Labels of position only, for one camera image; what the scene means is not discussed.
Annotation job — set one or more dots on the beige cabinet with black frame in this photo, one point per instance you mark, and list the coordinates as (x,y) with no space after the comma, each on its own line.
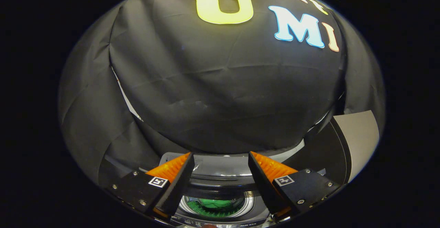
(359,142)

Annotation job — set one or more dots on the grey washing machine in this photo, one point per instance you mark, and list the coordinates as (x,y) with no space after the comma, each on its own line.
(223,222)

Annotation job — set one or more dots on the green polo shirt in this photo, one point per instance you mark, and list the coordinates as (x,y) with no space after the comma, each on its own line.
(216,207)

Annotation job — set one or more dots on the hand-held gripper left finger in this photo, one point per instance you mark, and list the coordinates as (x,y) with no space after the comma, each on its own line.
(177,186)

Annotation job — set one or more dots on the black backdrop cloth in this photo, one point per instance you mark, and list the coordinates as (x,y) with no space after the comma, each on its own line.
(223,94)

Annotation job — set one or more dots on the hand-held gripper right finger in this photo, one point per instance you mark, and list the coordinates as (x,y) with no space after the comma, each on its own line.
(264,186)

